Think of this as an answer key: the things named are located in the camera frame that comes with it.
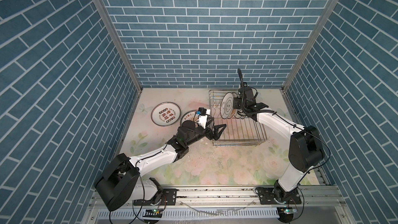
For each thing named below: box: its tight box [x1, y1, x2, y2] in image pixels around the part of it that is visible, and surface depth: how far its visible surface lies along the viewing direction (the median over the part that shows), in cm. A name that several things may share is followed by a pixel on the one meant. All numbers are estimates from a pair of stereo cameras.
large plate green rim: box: [151, 101, 182, 126], surface depth 107 cm
